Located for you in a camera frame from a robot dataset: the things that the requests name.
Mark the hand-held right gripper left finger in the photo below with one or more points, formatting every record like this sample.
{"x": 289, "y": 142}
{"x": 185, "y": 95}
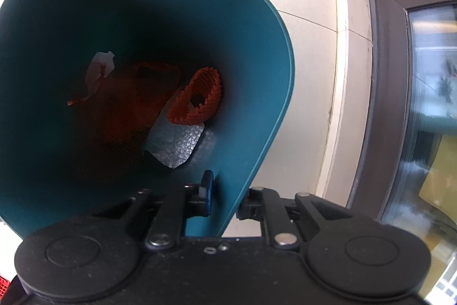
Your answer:
{"x": 207, "y": 196}

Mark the orange foam net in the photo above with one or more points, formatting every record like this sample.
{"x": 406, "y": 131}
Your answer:
{"x": 205, "y": 90}

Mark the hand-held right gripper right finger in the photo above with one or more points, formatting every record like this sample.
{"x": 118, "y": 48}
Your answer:
{"x": 251, "y": 209}

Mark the red mesh bag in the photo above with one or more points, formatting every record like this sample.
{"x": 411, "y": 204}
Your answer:
{"x": 121, "y": 105}

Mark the glass sliding door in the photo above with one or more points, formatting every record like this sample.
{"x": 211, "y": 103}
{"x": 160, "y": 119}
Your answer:
{"x": 421, "y": 94}

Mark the grey embossed sheet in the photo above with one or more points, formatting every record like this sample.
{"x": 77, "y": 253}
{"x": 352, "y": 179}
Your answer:
{"x": 175, "y": 147}

